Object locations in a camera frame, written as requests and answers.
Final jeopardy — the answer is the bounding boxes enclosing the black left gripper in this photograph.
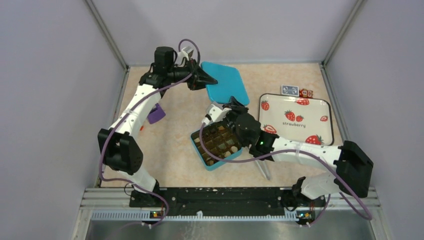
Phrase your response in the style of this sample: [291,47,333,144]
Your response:
[166,57,217,90]

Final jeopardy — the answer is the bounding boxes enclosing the teal chocolate box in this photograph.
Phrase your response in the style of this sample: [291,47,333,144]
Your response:
[190,123,242,171]

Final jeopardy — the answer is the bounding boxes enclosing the teal box lid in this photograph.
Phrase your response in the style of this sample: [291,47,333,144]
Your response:
[200,61,250,106]

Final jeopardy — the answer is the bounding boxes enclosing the metal tongs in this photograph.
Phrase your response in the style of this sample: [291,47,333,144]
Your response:
[255,160,271,181]

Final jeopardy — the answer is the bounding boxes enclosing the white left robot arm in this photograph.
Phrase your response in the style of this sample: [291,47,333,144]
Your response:
[97,46,199,207]

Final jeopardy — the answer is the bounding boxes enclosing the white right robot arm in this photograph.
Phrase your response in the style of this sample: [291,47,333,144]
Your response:
[199,62,374,206]

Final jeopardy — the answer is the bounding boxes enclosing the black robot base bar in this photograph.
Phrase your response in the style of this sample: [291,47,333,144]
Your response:
[129,187,326,217]

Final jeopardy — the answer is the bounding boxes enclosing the purple box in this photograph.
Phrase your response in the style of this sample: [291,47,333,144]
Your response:
[147,103,166,125]

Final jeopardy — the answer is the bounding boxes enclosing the blue playing card deck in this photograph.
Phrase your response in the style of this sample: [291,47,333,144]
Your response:
[281,85,300,97]

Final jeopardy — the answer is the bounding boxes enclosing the strawberry print tray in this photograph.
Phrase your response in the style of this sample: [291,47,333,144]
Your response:
[258,93,334,146]

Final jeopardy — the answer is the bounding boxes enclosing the red dice block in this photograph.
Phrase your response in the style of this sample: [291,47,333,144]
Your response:
[299,88,314,99]

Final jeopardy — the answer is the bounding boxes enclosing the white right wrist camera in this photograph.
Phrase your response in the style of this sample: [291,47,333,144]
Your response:
[202,102,231,125]

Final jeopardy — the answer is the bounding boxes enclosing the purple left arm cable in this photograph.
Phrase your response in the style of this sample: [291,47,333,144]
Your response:
[98,38,202,229]

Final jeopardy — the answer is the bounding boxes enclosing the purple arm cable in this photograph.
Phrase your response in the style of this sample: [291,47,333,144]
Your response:
[198,122,374,229]
[98,38,202,229]

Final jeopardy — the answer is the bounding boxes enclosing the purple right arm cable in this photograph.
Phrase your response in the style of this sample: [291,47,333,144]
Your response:
[198,122,374,229]

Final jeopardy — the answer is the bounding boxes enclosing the metal frame rail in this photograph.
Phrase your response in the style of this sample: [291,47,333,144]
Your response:
[71,187,392,240]

